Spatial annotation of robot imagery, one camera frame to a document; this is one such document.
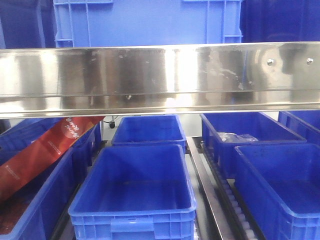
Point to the stainless steel shelf beam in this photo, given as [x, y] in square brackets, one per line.
[164, 79]

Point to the large blue crate upper shelf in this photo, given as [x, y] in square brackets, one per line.
[121, 23]

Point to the rear centre blue bin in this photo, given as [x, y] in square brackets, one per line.
[149, 130]

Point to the blue bin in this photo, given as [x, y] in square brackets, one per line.
[257, 124]
[280, 185]
[149, 130]
[33, 211]
[28, 130]
[136, 193]
[305, 123]

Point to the black caster wheel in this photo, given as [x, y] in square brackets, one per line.
[111, 124]

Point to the rear right blue bin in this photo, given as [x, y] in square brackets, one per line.
[257, 124]

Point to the clear plastic bag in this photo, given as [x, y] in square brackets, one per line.
[230, 137]

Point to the front centre blue bin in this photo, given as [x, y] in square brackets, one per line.
[136, 193]

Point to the white roller track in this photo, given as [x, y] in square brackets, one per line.
[237, 214]

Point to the front right blue bin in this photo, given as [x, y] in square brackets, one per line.
[280, 185]

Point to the dark blue crate upper right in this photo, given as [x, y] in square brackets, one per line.
[280, 20]

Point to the dark blue crate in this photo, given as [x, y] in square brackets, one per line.
[26, 24]
[280, 20]

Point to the red cardboard package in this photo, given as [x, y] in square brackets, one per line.
[42, 153]

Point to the far right blue bin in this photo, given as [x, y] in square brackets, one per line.
[305, 123]

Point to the rear left blue bin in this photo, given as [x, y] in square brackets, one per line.
[28, 130]

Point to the front left blue bin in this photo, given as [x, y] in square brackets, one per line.
[33, 211]

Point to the dark blue crate upper left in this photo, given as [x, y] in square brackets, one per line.
[26, 24]

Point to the steel shelf divider rail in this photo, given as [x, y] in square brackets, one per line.
[211, 218]

